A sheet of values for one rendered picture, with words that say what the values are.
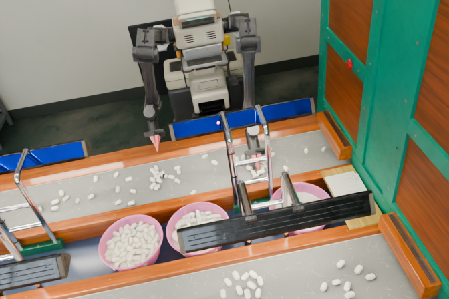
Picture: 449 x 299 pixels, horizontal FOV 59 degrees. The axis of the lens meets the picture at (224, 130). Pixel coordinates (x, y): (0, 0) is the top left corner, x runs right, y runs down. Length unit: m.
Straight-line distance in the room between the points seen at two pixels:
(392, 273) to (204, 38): 1.47
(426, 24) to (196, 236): 0.89
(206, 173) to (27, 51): 2.49
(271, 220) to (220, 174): 0.71
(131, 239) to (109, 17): 2.38
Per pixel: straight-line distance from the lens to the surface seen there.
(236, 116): 1.65
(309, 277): 1.55
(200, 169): 1.95
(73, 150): 1.73
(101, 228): 1.88
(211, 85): 2.39
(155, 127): 2.01
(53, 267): 1.34
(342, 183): 1.80
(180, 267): 1.59
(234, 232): 1.24
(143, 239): 1.74
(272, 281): 1.54
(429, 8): 1.20
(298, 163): 1.93
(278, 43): 3.96
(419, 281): 1.47
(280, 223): 1.26
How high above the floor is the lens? 2.06
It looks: 38 degrees down
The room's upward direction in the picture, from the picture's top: 9 degrees counter-clockwise
